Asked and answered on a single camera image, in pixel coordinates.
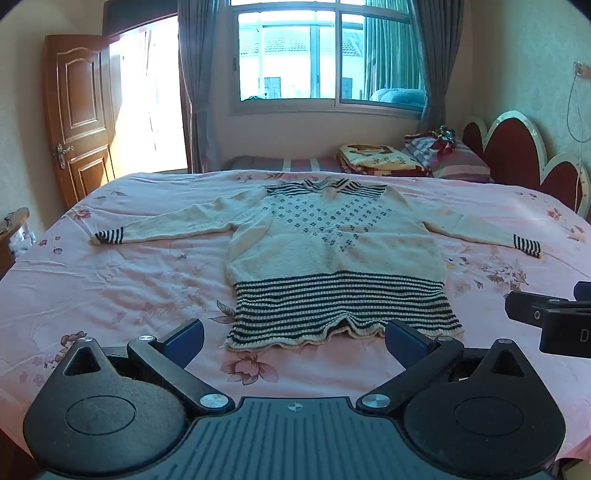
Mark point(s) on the folded striped sheet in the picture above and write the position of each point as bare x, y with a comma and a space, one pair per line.
418, 150

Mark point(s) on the sliding glass window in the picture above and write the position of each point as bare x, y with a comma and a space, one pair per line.
323, 55

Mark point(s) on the striped pillow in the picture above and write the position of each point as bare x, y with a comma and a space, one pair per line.
461, 164

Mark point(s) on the teal quilt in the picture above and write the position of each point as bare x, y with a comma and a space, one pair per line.
399, 97

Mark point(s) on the striped mattress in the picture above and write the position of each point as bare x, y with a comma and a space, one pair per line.
281, 164

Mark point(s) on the cream knit sweater black stripes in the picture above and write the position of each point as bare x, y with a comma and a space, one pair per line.
332, 258

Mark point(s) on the brown wooden door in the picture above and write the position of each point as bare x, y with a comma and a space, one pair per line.
78, 115

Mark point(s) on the red scalloped headboard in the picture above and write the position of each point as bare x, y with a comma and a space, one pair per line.
512, 147

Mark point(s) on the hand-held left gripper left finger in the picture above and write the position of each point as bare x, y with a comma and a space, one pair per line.
190, 340

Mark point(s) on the grey curtain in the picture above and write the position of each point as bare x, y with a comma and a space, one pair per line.
436, 60
203, 83

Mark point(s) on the folded printed yellow red blanket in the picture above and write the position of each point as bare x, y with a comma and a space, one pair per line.
378, 159

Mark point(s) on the pink floral bedsheet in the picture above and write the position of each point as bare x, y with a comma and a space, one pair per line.
115, 286

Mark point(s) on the wooden furniture piece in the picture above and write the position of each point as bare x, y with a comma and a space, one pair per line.
11, 221

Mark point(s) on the colourful shiny ornament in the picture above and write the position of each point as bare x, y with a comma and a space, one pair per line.
444, 136

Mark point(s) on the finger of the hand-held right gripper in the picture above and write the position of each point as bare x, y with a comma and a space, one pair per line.
583, 290
524, 310

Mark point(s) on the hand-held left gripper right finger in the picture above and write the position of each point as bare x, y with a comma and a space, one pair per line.
400, 340

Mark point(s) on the wall socket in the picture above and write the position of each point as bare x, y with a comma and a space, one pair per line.
582, 69

